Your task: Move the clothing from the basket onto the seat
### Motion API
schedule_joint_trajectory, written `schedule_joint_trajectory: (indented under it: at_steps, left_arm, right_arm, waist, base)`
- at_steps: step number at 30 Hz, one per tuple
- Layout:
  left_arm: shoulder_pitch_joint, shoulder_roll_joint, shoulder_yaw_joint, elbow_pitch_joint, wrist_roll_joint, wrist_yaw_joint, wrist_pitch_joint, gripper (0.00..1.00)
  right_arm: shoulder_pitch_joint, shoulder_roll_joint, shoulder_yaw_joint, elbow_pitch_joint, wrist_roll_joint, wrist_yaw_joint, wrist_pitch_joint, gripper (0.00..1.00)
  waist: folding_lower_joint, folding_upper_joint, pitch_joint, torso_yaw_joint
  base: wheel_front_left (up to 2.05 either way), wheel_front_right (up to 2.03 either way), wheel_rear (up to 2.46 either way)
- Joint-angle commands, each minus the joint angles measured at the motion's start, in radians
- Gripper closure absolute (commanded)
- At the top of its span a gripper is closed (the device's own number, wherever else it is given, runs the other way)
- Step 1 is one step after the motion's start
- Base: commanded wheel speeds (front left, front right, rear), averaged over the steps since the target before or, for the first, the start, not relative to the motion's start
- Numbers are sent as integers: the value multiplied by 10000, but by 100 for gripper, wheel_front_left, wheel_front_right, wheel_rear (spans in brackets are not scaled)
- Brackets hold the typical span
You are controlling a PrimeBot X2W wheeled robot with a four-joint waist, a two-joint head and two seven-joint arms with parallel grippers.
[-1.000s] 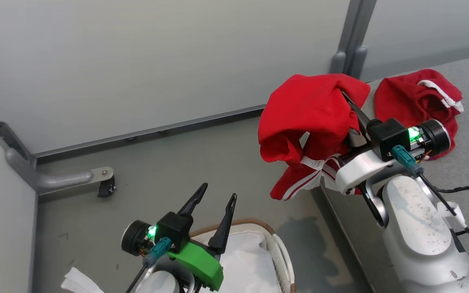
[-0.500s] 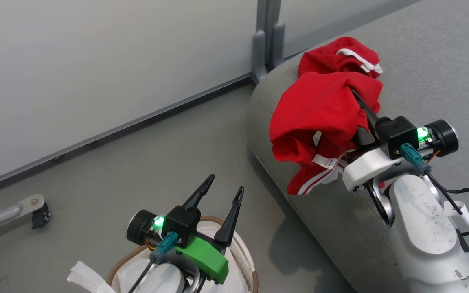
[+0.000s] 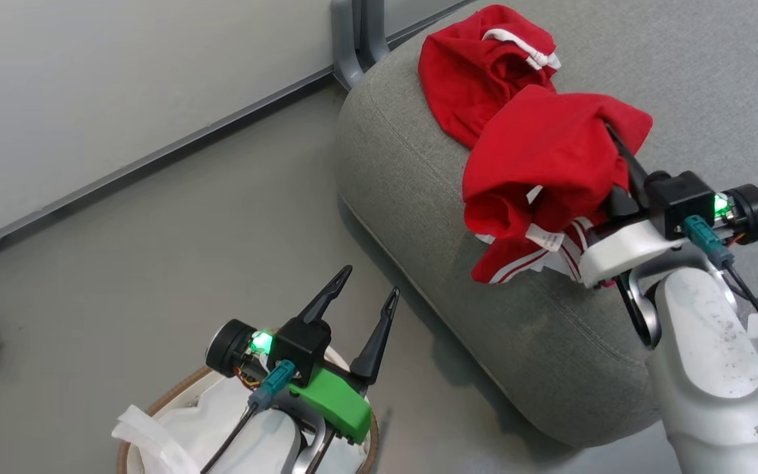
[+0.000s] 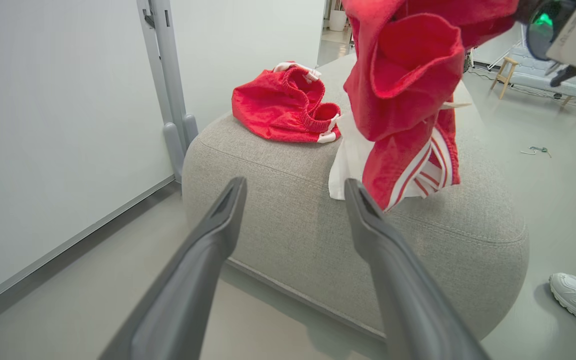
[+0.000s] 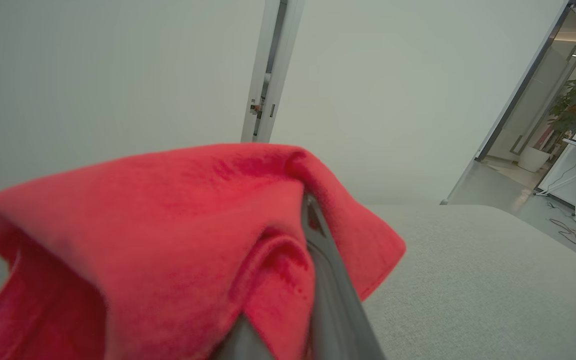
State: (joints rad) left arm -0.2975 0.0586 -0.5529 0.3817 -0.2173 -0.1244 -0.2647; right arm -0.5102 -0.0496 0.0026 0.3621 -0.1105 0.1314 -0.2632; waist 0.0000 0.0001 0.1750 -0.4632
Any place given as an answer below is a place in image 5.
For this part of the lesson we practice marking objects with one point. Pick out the red garment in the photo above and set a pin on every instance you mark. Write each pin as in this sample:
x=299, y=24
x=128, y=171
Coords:
x=143, y=225

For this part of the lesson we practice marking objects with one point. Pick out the silver aluminium extrusion rail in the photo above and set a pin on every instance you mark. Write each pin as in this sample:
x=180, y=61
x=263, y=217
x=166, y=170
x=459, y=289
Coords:
x=275, y=60

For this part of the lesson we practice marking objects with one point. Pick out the grey fabric sofa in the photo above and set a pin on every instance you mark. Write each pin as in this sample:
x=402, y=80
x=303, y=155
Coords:
x=468, y=280

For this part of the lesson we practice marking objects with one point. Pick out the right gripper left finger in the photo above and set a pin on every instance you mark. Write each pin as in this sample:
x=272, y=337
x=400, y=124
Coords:
x=248, y=347

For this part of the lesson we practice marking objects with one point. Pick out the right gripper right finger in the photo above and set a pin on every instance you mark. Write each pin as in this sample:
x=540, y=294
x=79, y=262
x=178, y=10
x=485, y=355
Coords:
x=335, y=310

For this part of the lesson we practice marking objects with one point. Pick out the dark-framed glass door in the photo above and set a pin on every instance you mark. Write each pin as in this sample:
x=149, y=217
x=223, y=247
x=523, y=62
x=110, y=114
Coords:
x=538, y=95

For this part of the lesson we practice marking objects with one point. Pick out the white plant pot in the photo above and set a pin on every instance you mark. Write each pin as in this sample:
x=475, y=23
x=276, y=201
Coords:
x=533, y=159

